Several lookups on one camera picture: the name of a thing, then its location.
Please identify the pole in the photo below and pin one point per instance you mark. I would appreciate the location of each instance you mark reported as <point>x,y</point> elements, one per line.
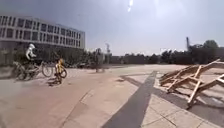
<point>187,44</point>
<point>107,50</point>

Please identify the beige stone paved plaza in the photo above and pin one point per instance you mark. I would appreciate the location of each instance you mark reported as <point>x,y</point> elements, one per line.
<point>100,87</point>

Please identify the yellow bicycle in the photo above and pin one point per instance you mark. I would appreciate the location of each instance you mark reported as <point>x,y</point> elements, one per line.
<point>59,68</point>

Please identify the white building with window rows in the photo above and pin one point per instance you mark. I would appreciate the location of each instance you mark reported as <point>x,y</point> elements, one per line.
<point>40,33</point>

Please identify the dark bicycle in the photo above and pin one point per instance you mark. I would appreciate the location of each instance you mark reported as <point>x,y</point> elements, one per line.
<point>24,72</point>

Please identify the wooden beam frame structure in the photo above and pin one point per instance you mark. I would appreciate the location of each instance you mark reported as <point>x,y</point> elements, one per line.
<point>186,79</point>

